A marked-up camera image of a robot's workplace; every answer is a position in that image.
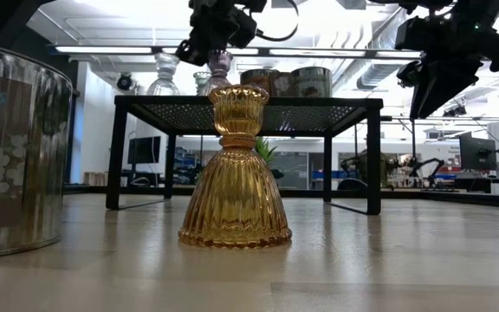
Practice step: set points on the black background desk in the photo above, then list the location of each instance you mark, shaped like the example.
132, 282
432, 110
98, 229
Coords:
475, 184

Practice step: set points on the small green potted plant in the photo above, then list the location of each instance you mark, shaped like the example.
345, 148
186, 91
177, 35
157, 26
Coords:
266, 151

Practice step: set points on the amber glass candlestick holder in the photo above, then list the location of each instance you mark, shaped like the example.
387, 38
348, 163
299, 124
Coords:
236, 195

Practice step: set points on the black chair back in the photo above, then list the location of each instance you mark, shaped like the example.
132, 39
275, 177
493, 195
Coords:
351, 184

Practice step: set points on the black perforated metal riser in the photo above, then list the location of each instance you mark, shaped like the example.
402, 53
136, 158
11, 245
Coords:
167, 103

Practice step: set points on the overhead light bar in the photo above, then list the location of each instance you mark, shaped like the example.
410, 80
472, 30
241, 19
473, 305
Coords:
319, 52

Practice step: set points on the black monitor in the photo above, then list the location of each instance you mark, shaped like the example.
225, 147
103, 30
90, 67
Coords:
144, 150

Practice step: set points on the black monitor on arm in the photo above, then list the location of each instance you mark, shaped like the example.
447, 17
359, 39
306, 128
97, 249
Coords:
477, 151

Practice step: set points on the person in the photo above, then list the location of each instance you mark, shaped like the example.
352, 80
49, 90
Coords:
373, 167

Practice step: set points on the black aluminium table frame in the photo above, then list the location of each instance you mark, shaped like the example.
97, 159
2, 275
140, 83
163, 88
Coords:
470, 198

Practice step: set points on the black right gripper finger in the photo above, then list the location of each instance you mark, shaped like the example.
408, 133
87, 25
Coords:
409, 74
440, 82

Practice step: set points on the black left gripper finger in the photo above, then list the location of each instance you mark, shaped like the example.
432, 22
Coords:
191, 52

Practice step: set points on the green glass candlestick holder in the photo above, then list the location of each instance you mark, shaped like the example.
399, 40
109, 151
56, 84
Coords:
198, 82

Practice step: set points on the black ceiling spotlight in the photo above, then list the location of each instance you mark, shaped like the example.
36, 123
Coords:
125, 82

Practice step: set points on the pink glass candlestick holder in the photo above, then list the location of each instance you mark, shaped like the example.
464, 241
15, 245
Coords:
219, 69

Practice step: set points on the black track spotlight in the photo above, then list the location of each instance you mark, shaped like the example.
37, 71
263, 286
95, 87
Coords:
456, 112

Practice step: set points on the clear glass candlestick holder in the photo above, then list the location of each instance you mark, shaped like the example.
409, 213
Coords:
163, 84

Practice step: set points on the silver ventilation duct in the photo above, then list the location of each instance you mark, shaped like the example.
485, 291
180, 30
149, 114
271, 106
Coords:
371, 73

